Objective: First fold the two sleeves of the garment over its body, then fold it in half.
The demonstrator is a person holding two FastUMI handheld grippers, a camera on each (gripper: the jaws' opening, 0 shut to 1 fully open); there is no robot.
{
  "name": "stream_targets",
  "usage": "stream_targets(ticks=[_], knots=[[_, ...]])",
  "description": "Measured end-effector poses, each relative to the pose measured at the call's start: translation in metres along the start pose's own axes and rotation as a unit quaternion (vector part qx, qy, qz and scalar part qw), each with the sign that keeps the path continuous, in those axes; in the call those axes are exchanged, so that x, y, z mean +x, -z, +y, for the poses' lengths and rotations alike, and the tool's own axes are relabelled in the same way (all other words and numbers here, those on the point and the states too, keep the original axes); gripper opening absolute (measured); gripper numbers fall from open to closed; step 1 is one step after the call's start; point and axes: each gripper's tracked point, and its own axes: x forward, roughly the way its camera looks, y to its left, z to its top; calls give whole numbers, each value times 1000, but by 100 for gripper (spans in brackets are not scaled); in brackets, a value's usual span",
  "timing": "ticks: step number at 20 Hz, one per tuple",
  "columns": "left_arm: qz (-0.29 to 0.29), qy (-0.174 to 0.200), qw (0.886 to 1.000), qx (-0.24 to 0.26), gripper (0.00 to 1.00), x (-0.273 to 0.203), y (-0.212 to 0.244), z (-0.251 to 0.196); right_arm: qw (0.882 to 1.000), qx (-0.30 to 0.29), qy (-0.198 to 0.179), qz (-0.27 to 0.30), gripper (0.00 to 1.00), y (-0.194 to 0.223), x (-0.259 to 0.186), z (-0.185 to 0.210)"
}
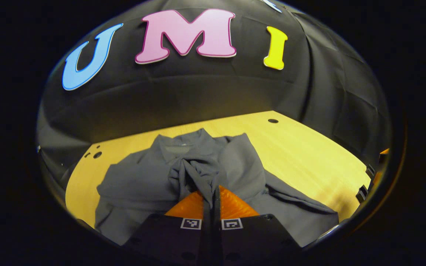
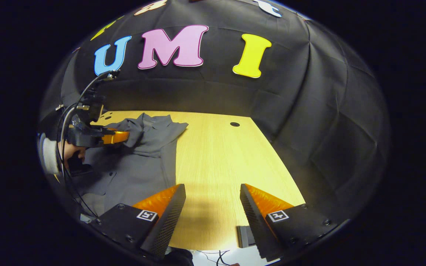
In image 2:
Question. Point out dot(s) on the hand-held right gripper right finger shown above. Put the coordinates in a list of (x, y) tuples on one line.
[(257, 221)]

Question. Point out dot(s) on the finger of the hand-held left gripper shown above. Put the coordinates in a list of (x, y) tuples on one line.
[(115, 137)]

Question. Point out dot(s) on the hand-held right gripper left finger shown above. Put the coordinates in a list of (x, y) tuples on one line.
[(166, 221)]

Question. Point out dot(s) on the grey collared shirt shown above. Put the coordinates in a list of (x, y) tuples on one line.
[(139, 170)]

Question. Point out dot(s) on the dark grey block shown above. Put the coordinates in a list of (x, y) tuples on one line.
[(245, 236)]

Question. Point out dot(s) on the dark cloth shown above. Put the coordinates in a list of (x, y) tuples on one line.
[(181, 258)]

